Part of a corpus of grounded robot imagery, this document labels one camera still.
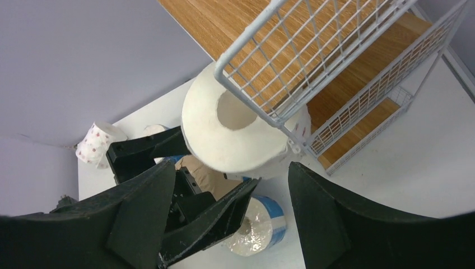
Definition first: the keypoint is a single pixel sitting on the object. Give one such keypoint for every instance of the blue wrapped roll under stack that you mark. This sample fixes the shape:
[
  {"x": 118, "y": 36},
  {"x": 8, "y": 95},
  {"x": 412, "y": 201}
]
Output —
[{"x": 173, "y": 159}]

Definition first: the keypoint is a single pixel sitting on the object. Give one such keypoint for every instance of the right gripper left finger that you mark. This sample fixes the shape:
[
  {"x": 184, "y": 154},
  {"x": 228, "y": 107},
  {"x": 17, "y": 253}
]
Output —
[{"x": 121, "y": 227}]

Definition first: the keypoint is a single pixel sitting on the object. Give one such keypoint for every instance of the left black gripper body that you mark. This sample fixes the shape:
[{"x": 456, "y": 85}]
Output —
[{"x": 188, "y": 201}]

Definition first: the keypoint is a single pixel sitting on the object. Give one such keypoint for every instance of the blue wrapped roll front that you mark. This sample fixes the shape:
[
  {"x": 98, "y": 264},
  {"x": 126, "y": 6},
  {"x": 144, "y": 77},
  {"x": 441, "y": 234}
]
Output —
[{"x": 264, "y": 225}]

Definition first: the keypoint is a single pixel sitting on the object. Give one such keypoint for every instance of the brown wrapped roll middle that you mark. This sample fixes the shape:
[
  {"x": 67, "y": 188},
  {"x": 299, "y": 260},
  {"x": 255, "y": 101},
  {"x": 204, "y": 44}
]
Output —
[{"x": 207, "y": 179}]

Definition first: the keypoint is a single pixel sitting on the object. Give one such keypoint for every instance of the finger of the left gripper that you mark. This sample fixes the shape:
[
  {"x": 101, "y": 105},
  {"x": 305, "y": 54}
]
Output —
[
  {"x": 217, "y": 222},
  {"x": 130, "y": 158}
]

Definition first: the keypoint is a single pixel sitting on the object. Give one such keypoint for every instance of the white wire wooden shelf rack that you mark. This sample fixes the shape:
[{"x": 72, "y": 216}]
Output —
[{"x": 328, "y": 74}]

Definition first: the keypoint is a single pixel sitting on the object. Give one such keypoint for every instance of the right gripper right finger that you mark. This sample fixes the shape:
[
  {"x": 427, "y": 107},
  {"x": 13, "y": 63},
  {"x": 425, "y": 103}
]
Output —
[{"x": 339, "y": 228}]

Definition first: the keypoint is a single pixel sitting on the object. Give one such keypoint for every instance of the white floral roll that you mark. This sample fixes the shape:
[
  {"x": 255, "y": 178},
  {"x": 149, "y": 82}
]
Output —
[
  {"x": 227, "y": 136},
  {"x": 93, "y": 148}
]

